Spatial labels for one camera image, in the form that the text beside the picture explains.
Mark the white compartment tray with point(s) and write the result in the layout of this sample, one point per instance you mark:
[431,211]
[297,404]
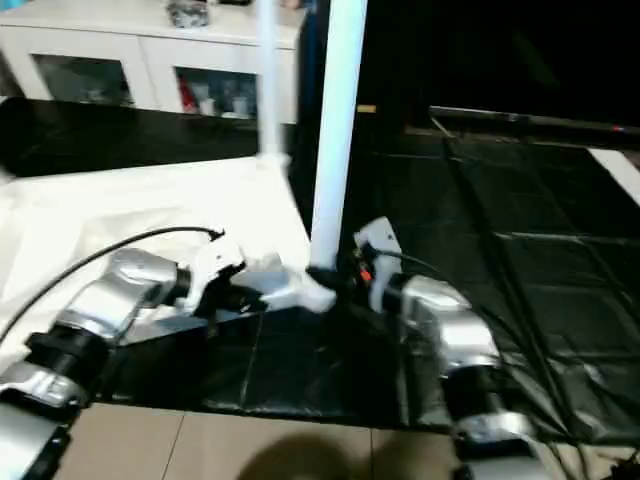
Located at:
[150,210]

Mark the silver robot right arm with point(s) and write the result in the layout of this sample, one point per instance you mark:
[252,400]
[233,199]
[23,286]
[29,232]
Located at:
[450,330]

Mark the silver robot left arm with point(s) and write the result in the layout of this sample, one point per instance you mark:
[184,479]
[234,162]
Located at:
[110,295]

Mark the black work mat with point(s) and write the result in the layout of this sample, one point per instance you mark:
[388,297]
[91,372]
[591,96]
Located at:
[500,230]

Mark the small tan tag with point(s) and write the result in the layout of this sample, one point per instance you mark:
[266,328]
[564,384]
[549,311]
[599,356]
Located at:
[366,108]

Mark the small red bottle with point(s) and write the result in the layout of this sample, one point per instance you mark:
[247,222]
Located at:
[188,98]

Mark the long black bar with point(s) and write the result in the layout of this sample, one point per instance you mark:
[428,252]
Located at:
[540,120]

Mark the white glass-door cabinet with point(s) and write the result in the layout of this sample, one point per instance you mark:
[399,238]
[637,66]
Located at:
[130,55]

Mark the white flat board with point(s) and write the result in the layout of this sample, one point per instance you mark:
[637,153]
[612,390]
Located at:
[620,172]

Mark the silver crumpled object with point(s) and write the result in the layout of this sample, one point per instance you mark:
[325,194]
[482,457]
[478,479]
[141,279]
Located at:
[188,13]

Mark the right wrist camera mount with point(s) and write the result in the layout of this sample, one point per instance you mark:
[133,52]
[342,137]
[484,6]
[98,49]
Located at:
[378,245]

